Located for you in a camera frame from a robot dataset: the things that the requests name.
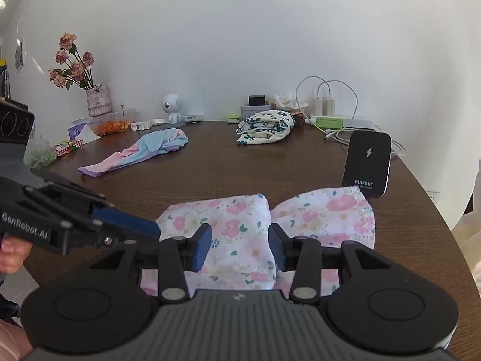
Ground dried pink roses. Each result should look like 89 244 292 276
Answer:
48 32 96 91

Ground white robot figurine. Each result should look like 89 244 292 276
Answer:
162 93 185 125

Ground white charging cables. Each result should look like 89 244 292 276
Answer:
325 128 407 156

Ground person's left hand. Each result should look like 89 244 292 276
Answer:
0 232 35 274

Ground clear plastic food container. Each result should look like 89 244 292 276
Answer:
90 107 138 137

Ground red white checkered packet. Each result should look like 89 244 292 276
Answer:
53 139 84 157

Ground speckled white vase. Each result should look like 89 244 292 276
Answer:
86 85 112 117

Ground crumpled white tissue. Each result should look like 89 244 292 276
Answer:
274 92 305 111

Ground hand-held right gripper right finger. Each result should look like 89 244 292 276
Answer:
268 223 395 304

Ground white power strip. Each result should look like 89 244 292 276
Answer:
310 115 376 129

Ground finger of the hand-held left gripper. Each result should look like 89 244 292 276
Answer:
90 205 163 246

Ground pastel pink blue pants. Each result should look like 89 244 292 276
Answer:
78 128 188 177

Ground person's pink jacket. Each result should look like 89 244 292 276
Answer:
0 321 34 361

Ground cream teal floral folded cloth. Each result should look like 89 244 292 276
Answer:
236 110 295 147

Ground grey tin box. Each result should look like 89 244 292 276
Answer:
240 104 275 120

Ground clear bag of greens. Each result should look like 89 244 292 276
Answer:
24 138 57 170

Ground looped white cable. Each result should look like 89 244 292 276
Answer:
296 76 359 121

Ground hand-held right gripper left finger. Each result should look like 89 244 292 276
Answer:
88 223 213 305

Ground black wireless charger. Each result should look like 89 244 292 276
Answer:
342 131 392 199

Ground white tissue pack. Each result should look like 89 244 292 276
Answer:
68 118 102 145

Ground pink floral romper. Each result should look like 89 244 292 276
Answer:
140 186 376 298

